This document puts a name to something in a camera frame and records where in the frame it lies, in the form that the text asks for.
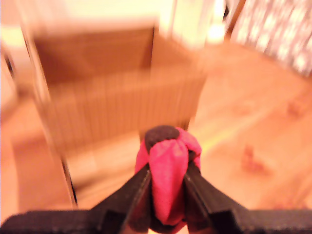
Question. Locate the red and black footbag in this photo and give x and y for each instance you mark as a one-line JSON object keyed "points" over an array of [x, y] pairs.
{"points": [[168, 165]]}

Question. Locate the cardboard dice tower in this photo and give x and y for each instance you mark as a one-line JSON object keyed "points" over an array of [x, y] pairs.
{"points": [[109, 97]]}

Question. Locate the grey paw-print bag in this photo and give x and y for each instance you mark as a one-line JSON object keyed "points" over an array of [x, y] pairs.
{"points": [[280, 31]]}

